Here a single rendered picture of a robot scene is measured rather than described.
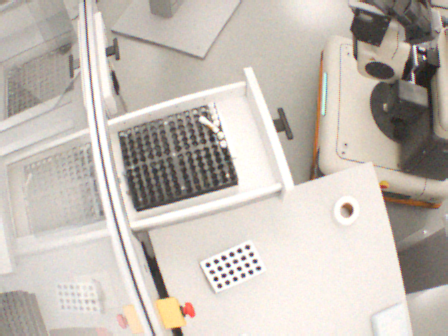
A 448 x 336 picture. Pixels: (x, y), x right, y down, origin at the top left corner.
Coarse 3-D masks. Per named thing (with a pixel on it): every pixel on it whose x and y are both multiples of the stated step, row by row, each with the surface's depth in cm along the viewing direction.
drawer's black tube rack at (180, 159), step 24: (192, 120) 114; (120, 144) 112; (144, 144) 112; (168, 144) 112; (192, 144) 115; (216, 144) 112; (144, 168) 114; (168, 168) 111; (192, 168) 114; (216, 168) 111; (144, 192) 109; (168, 192) 109; (192, 192) 109
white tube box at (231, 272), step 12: (228, 252) 116; (240, 252) 119; (252, 252) 117; (204, 264) 115; (216, 264) 115; (228, 264) 118; (240, 264) 115; (252, 264) 115; (216, 276) 115; (228, 276) 114; (240, 276) 117; (252, 276) 114; (216, 288) 113; (228, 288) 115
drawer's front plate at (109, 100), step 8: (96, 16) 121; (96, 24) 120; (104, 24) 129; (96, 32) 119; (104, 40) 121; (104, 48) 118; (104, 56) 116; (104, 64) 116; (104, 72) 115; (104, 80) 114; (104, 88) 114; (112, 88) 123; (104, 96) 113; (112, 96) 120; (112, 104) 117; (112, 112) 122
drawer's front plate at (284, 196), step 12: (252, 72) 114; (252, 84) 113; (252, 96) 115; (252, 108) 120; (264, 108) 112; (264, 120) 111; (264, 132) 114; (264, 144) 118; (276, 144) 109; (276, 156) 109; (276, 168) 111; (276, 180) 115; (288, 180) 107; (288, 192) 108
